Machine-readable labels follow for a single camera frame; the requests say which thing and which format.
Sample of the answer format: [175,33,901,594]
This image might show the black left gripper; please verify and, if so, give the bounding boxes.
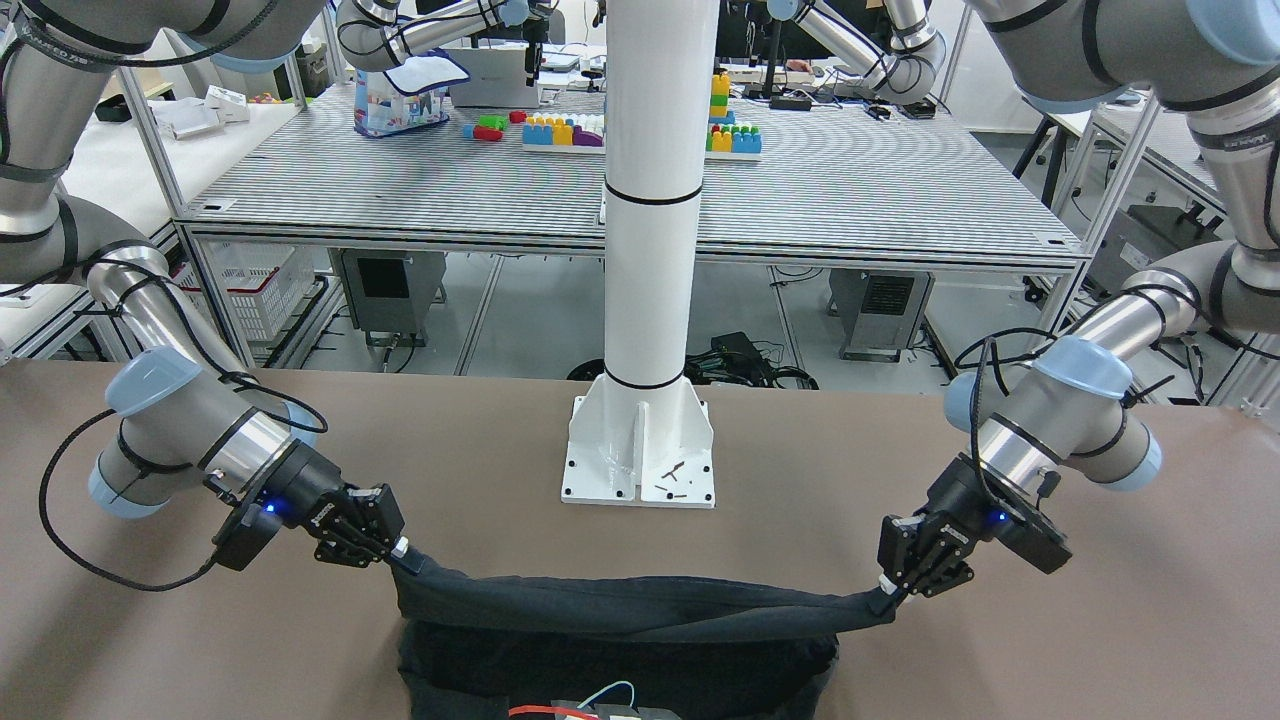
[877,455,1073,600]

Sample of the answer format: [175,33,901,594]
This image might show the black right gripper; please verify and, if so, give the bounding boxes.
[212,439,407,571]

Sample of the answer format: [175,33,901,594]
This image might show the black printed t-shirt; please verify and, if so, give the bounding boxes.
[390,559,895,719]

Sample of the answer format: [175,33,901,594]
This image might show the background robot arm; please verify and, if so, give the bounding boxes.
[765,1,947,106]

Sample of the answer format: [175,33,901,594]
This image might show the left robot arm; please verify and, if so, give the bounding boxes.
[877,1,1277,606]

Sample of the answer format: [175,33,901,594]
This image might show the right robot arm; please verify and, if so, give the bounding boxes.
[3,1,410,570]

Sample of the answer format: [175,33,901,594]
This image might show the grey slatted work table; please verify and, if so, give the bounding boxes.
[183,86,1087,274]

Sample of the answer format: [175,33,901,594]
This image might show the colourful toy blocks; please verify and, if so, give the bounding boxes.
[462,70,765,161]

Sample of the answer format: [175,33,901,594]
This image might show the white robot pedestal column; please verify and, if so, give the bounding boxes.
[559,1,718,509]

